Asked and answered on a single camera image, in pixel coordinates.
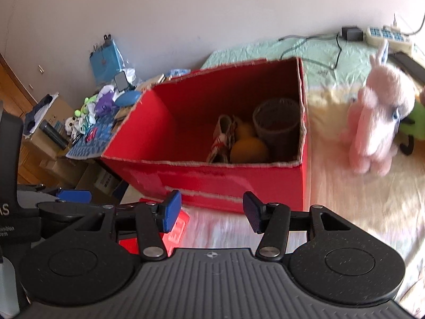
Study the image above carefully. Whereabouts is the small red gift box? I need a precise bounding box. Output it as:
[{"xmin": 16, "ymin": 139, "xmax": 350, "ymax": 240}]
[{"xmin": 117, "ymin": 192, "xmax": 189, "ymax": 256}]

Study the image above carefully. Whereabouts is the orange fruit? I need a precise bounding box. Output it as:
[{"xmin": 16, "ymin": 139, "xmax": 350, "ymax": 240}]
[{"xmin": 231, "ymin": 137, "xmax": 269, "ymax": 163}]

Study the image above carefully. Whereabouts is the large red cardboard box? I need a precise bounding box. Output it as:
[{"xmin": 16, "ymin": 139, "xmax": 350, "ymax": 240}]
[{"xmin": 101, "ymin": 58, "xmax": 308, "ymax": 212}]

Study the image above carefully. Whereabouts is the brown paper cup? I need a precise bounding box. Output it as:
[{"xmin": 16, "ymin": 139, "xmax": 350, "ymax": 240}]
[{"xmin": 253, "ymin": 98, "xmax": 300, "ymax": 162}]

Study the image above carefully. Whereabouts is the stack of books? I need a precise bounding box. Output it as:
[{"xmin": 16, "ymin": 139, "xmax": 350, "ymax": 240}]
[{"xmin": 114, "ymin": 74, "xmax": 166, "ymax": 121}]

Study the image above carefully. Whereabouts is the blue oval case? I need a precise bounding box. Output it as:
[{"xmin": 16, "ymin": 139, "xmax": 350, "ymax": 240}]
[{"xmin": 114, "ymin": 90, "xmax": 141, "ymax": 108}]

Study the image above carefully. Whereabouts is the purple plush toy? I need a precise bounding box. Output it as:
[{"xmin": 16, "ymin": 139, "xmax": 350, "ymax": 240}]
[{"xmin": 94, "ymin": 91, "xmax": 116, "ymax": 117}]

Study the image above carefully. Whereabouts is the pink plush rabbit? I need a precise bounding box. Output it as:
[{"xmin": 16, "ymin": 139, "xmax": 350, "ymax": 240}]
[{"xmin": 340, "ymin": 40, "xmax": 416, "ymax": 176}]

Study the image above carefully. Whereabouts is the green bed sheet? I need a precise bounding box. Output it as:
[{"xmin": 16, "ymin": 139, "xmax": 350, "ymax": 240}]
[{"xmin": 121, "ymin": 32, "xmax": 425, "ymax": 316}]

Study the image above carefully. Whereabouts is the blue paper bag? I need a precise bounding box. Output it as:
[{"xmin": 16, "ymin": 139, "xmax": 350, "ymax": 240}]
[{"xmin": 89, "ymin": 34, "xmax": 125, "ymax": 86}]

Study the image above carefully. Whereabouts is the green yellow plush toy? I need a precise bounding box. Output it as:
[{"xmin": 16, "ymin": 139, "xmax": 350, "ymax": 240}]
[{"xmin": 399, "ymin": 100, "xmax": 425, "ymax": 156}]

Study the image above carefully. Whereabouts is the black power adapter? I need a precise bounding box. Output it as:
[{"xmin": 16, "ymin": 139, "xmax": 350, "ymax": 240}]
[{"xmin": 341, "ymin": 26, "xmax": 364, "ymax": 42}]

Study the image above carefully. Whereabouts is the black flat remote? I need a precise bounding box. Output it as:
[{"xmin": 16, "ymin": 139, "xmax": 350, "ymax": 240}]
[{"xmin": 388, "ymin": 52, "xmax": 425, "ymax": 86}]

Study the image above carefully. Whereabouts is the white power strip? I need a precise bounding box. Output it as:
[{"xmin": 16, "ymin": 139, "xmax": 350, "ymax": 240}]
[{"xmin": 365, "ymin": 26, "xmax": 413, "ymax": 55}]

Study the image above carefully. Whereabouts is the black adapter cable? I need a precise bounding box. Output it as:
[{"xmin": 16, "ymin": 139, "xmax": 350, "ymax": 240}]
[{"xmin": 278, "ymin": 32, "xmax": 344, "ymax": 72}]

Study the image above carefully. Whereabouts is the white wall cable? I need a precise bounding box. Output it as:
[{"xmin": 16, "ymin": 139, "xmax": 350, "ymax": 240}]
[{"xmin": 392, "ymin": 13, "xmax": 425, "ymax": 38}]

